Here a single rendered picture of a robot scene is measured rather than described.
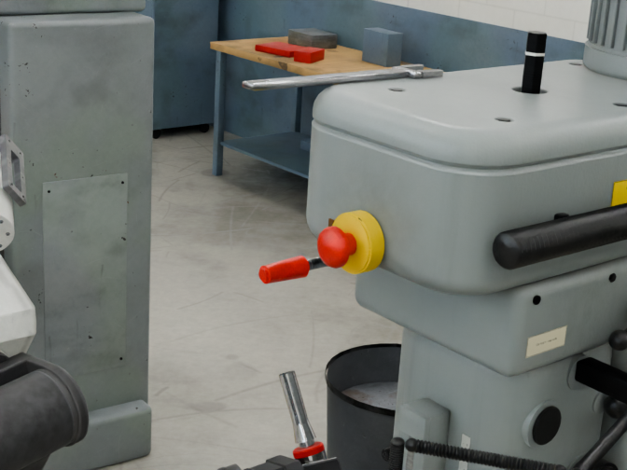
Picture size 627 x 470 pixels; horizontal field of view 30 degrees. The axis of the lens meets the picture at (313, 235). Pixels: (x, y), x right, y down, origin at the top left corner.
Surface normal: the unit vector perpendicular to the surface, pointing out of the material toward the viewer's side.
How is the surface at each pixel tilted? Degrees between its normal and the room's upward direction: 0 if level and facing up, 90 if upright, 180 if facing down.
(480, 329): 90
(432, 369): 90
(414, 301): 90
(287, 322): 0
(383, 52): 90
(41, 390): 30
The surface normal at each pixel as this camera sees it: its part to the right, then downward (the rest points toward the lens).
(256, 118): -0.77, 0.16
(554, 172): 0.63, 0.28
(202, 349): 0.06, -0.95
